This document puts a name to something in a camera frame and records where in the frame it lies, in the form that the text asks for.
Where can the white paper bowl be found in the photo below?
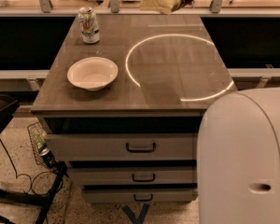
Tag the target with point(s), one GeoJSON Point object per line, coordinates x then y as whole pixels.
{"type": "Point", "coordinates": [92, 74]}

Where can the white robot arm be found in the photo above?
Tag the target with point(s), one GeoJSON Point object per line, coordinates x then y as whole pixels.
{"type": "Point", "coordinates": [238, 159]}

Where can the drawer black handle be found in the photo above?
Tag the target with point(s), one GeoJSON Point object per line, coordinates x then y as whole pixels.
{"type": "Point", "coordinates": [143, 197]}
{"type": "Point", "coordinates": [141, 148]}
{"type": "Point", "coordinates": [143, 178]}

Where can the bottom drawer black handle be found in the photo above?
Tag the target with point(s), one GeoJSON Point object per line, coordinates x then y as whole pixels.
{"type": "Point", "coordinates": [143, 197]}

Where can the grey drawer cabinet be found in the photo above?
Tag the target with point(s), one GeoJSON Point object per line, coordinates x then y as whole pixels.
{"type": "Point", "coordinates": [169, 73]}

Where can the top drawer black handle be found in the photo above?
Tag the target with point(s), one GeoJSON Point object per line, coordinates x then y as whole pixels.
{"type": "Point", "coordinates": [141, 148]}

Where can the black stand leg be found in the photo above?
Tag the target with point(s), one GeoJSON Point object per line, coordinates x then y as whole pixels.
{"type": "Point", "coordinates": [44, 201]}

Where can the green white soda can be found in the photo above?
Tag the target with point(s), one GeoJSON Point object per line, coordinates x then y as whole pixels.
{"type": "Point", "coordinates": [88, 24]}

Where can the wire mesh basket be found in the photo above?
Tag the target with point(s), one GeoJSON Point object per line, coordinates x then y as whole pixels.
{"type": "Point", "coordinates": [37, 139]}

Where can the dark can on floor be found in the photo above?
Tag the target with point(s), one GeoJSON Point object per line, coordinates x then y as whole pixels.
{"type": "Point", "coordinates": [48, 158]}

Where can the middle drawer black handle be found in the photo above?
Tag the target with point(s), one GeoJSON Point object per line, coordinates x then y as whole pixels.
{"type": "Point", "coordinates": [143, 178]}

